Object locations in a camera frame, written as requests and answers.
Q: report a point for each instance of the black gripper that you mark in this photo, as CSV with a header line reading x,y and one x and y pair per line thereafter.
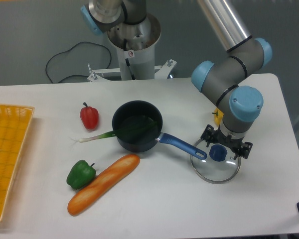
x,y
241,149

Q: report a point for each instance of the glass lid blue knob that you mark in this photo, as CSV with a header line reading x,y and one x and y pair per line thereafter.
x,y
220,166

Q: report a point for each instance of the dark blue saucepan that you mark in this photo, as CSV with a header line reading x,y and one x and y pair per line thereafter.
x,y
137,111

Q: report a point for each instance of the green onion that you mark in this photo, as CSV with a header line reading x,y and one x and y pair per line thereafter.
x,y
94,137

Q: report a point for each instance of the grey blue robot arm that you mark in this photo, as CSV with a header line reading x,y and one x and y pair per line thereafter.
x,y
219,83

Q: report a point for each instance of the yellow bell pepper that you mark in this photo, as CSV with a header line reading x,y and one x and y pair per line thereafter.
x,y
218,115

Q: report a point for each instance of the orange baguette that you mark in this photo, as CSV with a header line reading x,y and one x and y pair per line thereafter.
x,y
102,184

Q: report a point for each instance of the red bell pepper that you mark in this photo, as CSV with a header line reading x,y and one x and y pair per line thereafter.
x,y
89,117

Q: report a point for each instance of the green bell pepper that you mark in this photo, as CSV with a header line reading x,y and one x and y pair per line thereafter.
x,y
81,174

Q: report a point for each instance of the yellow wicker basket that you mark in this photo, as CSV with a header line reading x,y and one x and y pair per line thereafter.
x,y
14,125

